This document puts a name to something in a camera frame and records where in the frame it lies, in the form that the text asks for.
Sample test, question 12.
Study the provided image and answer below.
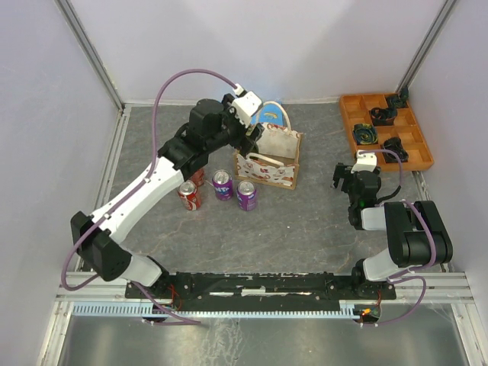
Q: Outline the purple soda can front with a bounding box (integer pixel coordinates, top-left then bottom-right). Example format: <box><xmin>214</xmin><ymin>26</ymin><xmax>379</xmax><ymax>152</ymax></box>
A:
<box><xmin>212</xmin><ymin>169</ymin><xmax>233</xmax><ymax>201</ymax></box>

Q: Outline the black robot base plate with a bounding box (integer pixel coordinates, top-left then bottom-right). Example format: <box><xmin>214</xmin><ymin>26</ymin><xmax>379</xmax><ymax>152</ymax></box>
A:
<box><xmin>144</xmin><ymin>272</ymin><xmax>397</xmax><ymax>313</ymax></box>

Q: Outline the rolled dark sock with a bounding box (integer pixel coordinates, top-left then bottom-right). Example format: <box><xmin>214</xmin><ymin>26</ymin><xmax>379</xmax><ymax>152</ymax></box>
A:
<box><xmin>352</xmin><ymin>124</ymin><xmax>378</xmax><ymax>146</ymax></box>
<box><xmin>385</xmin><ymin>86</ymin><xmax>409</xmax><ymax>109</ymax></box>
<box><xmin>369</xmin><ymin>107</ymin><xmax>398</xmax><ymax>127</ymax></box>
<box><xmin>381</xmin><ymin>136</ymin><xmax>409</xmax><ymax>163</ymax></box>

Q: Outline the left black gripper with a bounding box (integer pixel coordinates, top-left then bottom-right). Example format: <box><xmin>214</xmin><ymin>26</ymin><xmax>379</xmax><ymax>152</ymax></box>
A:
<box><xmin>206</xmin><ymin>94</ymin><xmax>264</xmax><ymax>155</ymax></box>

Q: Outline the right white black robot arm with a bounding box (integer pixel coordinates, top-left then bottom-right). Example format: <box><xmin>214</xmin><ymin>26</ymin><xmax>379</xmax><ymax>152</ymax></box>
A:
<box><xmin>327</xmin><ymin>162</ymin><xmax>453</xmax><ymax>300</ymax></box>

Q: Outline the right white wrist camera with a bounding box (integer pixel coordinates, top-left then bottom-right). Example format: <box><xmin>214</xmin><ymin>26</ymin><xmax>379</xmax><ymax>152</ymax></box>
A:
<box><xmin>351</xmin><ymin>150</ymin><xmax>377</xmax><ymax>173</ymax></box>

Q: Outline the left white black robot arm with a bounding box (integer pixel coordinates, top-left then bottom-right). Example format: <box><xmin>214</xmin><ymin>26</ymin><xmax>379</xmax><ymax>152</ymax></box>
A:
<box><xmin>70</xmin><ymin>91</ymin><xmax>264</xmax><ymax>297</ymax></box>

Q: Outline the orange compartment tray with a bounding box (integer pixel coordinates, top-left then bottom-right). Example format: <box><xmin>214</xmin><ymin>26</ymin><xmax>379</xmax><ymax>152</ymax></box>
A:
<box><xmin>339</xmin><ymin>93</ymin><xmax>434</xmax><ymax>171</ymax></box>

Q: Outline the purple soda can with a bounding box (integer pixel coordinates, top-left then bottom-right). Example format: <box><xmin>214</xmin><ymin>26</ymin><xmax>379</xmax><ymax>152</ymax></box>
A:
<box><xmin>212</xmin><ymin>169</ymin><xmax>233</xmax><ymax>201</ymax></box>
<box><xmin>236</xmin><ymin>180</ymin><xmax>257</xmax><ymax>211</ymax></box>

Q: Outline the patterned canvas tote bag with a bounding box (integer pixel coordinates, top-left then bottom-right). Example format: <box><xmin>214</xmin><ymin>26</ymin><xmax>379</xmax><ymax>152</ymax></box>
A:
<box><xmin>233</xmin><ymin>106</ymin><xmax>303</xmax><ymax>190</ymax></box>

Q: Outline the rolled dark sock bottom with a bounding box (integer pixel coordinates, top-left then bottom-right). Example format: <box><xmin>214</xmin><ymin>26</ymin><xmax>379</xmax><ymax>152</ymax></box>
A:
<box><xmin>381</xmin><ymin>136</ymin><xmax>409</xmax><ymax>163</ymax></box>

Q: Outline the blue slotted cable duct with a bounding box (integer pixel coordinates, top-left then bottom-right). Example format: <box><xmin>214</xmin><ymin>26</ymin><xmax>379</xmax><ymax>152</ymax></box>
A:
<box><xmin>72</xmin><ymin>301</ymin><xmax>360</xmax><ymax>319</ymax></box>

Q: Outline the red soda can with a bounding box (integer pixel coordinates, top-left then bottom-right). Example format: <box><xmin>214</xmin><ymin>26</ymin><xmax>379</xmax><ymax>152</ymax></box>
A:
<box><xmin>190</xmin><ymin>168</ymin><xmax>206</xmax><ymax>187</ymax></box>
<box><xmin>178</xmin><ymin>180</ymin><xmax>201</xmax><ymax>211</ymax></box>

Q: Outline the aluminium frame rail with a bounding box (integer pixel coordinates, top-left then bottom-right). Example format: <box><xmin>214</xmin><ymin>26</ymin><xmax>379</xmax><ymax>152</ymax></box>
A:
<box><xmin>55</xmin><ymin>272</ymin><xmax>474</xmax><ymax>304</ymax></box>

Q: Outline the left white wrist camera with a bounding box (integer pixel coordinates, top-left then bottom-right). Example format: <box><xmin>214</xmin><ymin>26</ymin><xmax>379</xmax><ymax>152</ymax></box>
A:
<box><xmin>231</xmin><ymin>84</ymin><xmax>263</xmax><ymax>127</ymax></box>

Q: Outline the rolled dark sock middle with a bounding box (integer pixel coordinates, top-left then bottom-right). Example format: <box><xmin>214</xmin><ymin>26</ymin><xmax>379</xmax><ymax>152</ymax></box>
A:
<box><xmin>369</xmin><ymin>107</ymin><xmax>398</xmax><ymax>127</ymax></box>

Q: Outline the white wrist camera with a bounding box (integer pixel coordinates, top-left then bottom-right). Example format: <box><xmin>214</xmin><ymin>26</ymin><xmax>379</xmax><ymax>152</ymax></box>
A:
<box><xmin>351</xmin><ymin>150</ymin><xmax>377</xmax><ymax>173</ymax></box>
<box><xmin>231</xmin><ymin>84</ymin><xmax>263</xmax><ymax>127</ymax></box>

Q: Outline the blue printed folded cloth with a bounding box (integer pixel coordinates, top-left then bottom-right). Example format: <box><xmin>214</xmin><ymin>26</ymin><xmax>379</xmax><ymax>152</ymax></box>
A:
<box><xmin>251</xmin><ymin>101</ymin><xmax>285</xmax><ymax>127</ymax></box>

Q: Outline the rolled dark sock left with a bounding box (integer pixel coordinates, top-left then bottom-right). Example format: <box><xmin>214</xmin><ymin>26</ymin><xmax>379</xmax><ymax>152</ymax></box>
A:
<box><xmin>352</xmin><ymin>124</ymin><xmax>378</xmax><ymax>146</ymax></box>

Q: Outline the rolled dark sock top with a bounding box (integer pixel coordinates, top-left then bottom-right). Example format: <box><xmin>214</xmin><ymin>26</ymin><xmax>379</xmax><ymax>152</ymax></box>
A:
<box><xmin>385</xmin><ymin>86</ymin><xmax>409</xmax><ymax>109</ymax></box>

